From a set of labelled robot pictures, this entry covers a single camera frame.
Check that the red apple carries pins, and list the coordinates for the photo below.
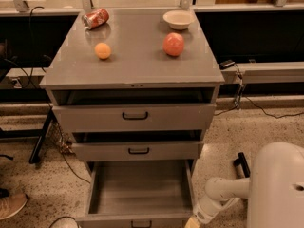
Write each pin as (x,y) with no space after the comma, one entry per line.
(173,44)

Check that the black power adapter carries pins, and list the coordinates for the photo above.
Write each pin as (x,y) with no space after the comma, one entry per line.
(226,64)

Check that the grey bottom drawer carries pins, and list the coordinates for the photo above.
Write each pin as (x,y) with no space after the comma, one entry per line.
(139,194)

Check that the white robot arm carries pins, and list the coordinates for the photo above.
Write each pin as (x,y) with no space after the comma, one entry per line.
(274,190)

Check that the grey top drawer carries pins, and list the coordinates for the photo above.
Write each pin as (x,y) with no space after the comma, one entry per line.
(132,110)

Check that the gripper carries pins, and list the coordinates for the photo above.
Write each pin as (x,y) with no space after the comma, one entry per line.
(201,215)

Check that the grey middle drawer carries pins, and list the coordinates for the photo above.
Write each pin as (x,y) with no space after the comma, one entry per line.
(138,146)

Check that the white bowl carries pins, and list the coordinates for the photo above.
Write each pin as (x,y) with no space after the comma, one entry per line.
(179,19)

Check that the red soda can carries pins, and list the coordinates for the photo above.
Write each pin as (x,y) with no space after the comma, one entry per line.
(95,18)

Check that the orange fruit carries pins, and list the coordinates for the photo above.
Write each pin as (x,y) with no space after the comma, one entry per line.
(103,51)

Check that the black metal stand leg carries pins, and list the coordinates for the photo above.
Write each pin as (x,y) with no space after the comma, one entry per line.
(241,161)

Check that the grey drawer cabinet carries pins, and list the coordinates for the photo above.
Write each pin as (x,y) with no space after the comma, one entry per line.
(137,60)

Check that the tan shoe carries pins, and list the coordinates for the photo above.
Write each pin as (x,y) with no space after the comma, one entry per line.
(11,205)

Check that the black table leg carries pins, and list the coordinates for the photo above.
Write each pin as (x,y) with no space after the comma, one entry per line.
(34,158)

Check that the grey drawer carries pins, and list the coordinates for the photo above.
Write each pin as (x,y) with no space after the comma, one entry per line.
(139,194)
(138,146)
(132,110)

